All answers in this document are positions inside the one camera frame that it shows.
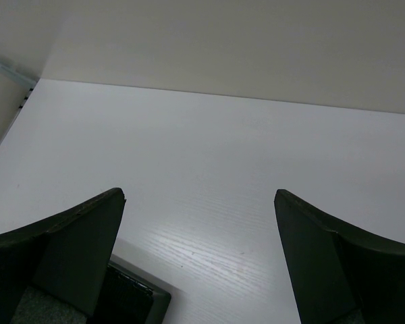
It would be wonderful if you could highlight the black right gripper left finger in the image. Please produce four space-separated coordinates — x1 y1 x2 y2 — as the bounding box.
0 188 126 323

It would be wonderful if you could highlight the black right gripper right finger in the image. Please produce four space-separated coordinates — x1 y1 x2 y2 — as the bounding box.
274 189 405 323

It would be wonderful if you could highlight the black cutlery tray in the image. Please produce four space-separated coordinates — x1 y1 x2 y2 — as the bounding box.
86 255 171 323

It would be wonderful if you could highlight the aluminium left rail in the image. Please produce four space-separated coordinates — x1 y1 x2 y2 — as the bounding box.
0 57 39 110

